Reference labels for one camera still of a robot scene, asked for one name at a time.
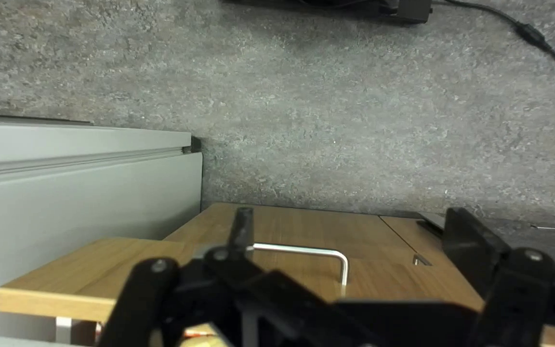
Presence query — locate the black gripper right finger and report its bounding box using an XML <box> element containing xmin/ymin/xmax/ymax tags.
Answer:
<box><xmin>444</xmin><ymin>208</ymin><xmax>555</xmax><ymax>347</ymax></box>

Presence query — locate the black floor cable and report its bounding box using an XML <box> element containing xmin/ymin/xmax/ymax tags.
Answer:
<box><xmin>448</xmin><ymin>0</ymin><xmax>555</xmax><ymax>83</ymax></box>

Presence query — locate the silver drawer handle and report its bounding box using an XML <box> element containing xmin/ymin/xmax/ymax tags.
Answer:
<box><xmin>247</xmin><ymin>243</ymin><xmax>351</xmax><ymax>287</ymax></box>

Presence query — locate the wooden top drawer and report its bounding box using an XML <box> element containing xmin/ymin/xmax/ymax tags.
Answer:
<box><xmin>0</xmin><ymin>237</ymin><xmax>486</xmax><ymax>324</ymax></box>

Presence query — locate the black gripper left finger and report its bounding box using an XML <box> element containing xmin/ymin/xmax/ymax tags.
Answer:
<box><xmin>97</xmin><ymin>206</ymin><xmax>382</xmax><ymax>347</ymax></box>

